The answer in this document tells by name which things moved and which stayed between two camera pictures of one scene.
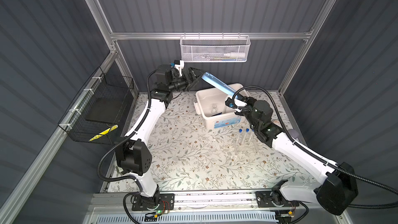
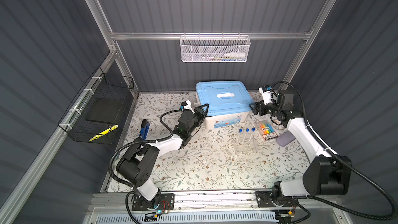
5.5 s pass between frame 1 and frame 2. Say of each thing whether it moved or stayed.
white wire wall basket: stayed
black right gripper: moved
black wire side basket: stayed
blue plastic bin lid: moved
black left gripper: moved
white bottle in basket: stayed
